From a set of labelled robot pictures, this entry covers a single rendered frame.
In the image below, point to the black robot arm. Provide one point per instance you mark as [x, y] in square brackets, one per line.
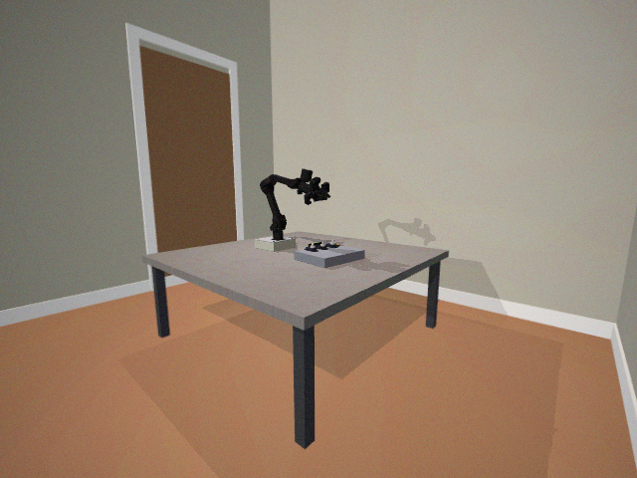
[267, 186]

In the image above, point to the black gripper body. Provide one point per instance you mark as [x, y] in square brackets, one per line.
[310, 194]

